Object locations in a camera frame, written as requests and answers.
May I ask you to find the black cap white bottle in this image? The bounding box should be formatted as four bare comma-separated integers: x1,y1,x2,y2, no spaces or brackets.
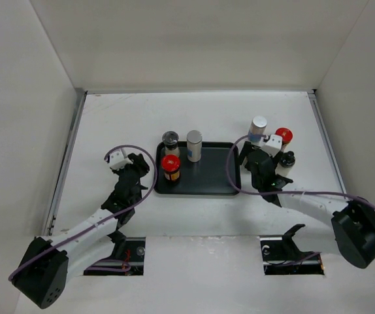
276,150,296,177

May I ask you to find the red lid orange sauce jar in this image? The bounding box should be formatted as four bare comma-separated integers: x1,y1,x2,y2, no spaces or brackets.
275,128,293,152

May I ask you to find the silver lid blue label bottle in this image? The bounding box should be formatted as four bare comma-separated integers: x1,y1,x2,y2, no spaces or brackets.
248,116,267,145

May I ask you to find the clear lid pepper grinder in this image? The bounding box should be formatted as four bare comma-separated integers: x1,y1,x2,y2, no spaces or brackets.
162,131,180,157

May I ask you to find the silver lid white shaker bottle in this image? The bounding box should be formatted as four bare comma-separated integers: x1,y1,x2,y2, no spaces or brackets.
186,130,203,163

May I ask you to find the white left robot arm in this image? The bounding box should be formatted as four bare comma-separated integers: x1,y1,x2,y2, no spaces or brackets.
9,148,150,309

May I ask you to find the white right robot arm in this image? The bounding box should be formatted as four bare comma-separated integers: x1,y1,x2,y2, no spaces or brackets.
238,141,375,269

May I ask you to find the black rectangular tray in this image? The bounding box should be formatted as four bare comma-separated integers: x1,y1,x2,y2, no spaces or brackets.
155,141,241,196

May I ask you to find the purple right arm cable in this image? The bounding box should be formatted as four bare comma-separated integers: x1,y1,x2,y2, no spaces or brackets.
226,133,375,253

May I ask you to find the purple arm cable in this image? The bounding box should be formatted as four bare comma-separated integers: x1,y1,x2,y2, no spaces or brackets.
226,133,375,253
8,145,158,282

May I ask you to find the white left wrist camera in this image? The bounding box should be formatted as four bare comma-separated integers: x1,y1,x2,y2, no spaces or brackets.
105,148,131,170

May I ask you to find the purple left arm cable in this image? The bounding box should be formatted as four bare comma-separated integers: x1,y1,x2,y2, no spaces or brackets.
8,145,158,282

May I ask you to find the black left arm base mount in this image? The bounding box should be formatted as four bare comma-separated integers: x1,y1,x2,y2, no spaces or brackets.
83,232,146,277

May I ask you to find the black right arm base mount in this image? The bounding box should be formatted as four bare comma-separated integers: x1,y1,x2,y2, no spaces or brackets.
259,224,325,275

